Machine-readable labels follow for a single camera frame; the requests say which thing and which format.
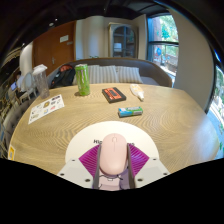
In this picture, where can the small teal pack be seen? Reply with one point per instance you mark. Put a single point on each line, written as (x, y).
(130, 111)

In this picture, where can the white chair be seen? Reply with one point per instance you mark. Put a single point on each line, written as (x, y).
(28, 83)

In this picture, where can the green drink can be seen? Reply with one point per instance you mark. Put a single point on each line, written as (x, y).
(82, 80)

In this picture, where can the pink computer mouse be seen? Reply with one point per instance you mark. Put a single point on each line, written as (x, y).
(113, 153)

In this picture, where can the white tube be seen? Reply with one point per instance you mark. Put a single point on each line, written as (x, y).
(137, 91)

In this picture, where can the grey curved sofa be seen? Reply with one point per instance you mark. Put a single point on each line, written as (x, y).
(156, 71)

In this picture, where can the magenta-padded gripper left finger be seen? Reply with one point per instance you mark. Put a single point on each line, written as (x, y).
(74, 170)

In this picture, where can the black-framed window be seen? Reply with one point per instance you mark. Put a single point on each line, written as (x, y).
(163, 46)

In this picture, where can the white sticker sheet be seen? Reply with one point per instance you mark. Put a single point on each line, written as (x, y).
(45, 108)

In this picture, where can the black box with orange print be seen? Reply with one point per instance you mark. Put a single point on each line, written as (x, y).
(114, 95)

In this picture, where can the grey tufted armchair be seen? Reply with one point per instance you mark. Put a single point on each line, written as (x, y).
(15, 120)

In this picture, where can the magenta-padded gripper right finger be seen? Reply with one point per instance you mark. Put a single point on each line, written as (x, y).
(151, 169)

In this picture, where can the glass-fronted cabinet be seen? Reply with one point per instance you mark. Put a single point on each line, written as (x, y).
(123, 40)

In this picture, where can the brown wooden door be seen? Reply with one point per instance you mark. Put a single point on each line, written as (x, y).
(50, 48)

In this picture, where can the open laptop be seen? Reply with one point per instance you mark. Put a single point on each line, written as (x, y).
(13, 86)

